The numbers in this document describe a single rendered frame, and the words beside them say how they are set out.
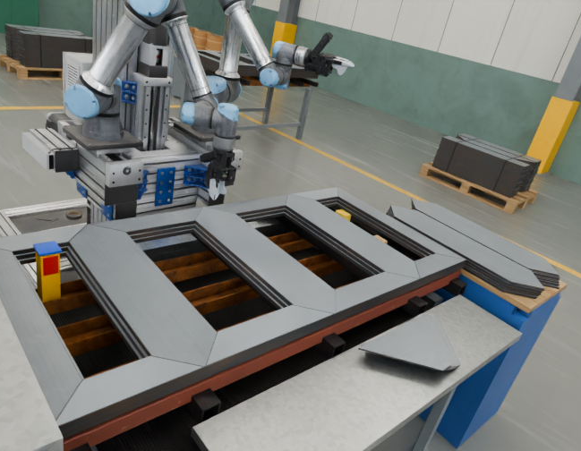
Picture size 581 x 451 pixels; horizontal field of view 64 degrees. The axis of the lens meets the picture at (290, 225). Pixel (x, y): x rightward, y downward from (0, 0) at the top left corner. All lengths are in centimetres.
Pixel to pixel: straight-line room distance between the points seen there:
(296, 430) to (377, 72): 895
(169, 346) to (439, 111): 825
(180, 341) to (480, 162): 499
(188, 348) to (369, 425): 49
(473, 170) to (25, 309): 519
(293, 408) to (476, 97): 792
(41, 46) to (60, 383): 654
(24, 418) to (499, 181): 541
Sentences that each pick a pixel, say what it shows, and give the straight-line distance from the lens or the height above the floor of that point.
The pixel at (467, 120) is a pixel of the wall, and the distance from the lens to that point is 886.
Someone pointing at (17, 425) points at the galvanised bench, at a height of 105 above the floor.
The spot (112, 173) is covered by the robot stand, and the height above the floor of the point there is 96.
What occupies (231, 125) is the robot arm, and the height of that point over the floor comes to 122.
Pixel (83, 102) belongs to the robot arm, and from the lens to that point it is 175.
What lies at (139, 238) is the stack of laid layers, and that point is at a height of 83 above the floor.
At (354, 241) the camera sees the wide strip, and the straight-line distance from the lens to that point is 185.
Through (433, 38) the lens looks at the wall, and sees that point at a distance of 925.
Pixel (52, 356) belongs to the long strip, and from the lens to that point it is 118.
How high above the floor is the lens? 165
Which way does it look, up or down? 26 degrees down
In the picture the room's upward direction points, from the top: 13 degrees clockwise
